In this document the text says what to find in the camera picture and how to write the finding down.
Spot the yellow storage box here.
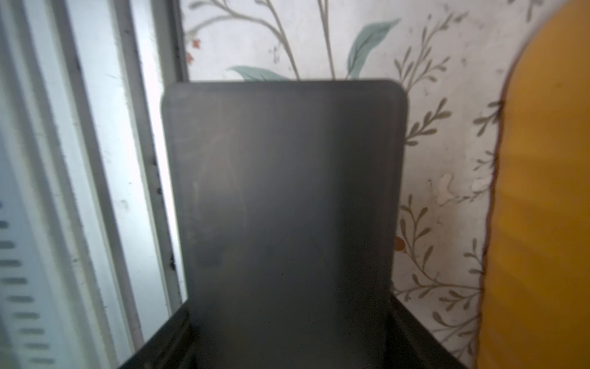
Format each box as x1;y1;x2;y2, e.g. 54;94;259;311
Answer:
476;1;589;368

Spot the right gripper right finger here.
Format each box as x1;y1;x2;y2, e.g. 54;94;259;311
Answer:
387;293;466;369

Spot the black pencil case front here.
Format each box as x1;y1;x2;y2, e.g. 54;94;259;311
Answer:
161;80;408;368

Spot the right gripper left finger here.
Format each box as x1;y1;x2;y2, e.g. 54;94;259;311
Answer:
120;302;194;369

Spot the aluminium front rail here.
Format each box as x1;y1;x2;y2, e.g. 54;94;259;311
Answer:
1;1;185;368

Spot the floral table mat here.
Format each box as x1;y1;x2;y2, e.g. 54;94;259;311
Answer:
180;1;561;368

